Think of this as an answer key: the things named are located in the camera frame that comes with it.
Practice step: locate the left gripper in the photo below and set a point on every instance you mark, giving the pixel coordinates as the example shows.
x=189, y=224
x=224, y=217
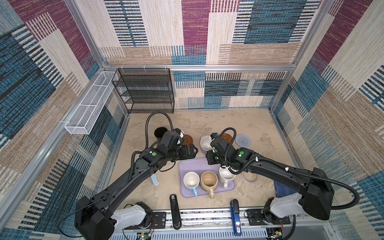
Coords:
x=191, y=154

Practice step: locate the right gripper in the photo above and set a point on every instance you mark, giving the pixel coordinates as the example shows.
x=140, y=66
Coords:
x=209, y=157

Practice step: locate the white mug purple outside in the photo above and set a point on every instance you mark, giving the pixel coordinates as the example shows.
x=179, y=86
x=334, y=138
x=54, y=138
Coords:
x=205, y=144

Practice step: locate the black mug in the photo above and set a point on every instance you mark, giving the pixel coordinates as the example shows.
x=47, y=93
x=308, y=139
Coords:
x=159, y=133

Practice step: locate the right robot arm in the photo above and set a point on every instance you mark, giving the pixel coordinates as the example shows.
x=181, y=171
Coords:
x=314, y=192

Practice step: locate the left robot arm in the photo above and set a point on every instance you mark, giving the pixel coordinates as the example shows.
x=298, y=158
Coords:
x=98, y=217

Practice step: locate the brown wooden round coaster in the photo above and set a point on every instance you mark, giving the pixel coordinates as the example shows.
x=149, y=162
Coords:
x=188, y=140

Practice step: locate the grey-blue knitted round coaster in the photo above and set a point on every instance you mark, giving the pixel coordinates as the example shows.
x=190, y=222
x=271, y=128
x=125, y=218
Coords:
x=243, y=141

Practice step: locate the lilac plastic tray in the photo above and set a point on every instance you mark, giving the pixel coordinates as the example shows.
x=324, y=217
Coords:
x=199, y=166

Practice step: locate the beige mug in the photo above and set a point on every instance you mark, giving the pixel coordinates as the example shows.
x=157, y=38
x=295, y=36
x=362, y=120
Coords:
x=209, y=183

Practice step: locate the light blue case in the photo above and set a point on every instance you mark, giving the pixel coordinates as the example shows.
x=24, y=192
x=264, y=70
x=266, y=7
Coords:
x=154, y=180

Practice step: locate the blue stapler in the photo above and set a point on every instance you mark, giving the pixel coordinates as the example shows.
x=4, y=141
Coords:
x=235, y=216

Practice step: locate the black stapler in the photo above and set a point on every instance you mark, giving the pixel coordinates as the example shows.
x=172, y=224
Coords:
x=175, y=211

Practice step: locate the dark blue booklet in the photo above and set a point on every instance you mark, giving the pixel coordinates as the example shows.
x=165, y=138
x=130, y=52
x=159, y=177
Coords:
x=282, y=190

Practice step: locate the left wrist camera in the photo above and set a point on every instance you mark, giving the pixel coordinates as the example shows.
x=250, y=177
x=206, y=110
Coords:
x=180, y=137

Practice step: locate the white mug blue handle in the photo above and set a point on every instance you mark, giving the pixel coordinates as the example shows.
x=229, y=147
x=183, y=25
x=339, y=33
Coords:
x=192, y=180

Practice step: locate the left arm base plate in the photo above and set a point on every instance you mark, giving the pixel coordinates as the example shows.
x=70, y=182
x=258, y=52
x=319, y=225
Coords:
x=159, y=221

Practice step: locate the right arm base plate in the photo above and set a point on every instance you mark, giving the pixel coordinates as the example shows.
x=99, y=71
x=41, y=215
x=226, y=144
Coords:
x=256, y=218

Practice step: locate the black wire mesh shelf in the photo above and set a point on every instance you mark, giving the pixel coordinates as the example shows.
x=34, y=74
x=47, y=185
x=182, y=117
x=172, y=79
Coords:
x=145, y=90

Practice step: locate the white wire wall basket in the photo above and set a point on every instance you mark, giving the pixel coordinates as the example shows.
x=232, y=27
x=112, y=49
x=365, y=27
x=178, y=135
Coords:
x=87, y=112

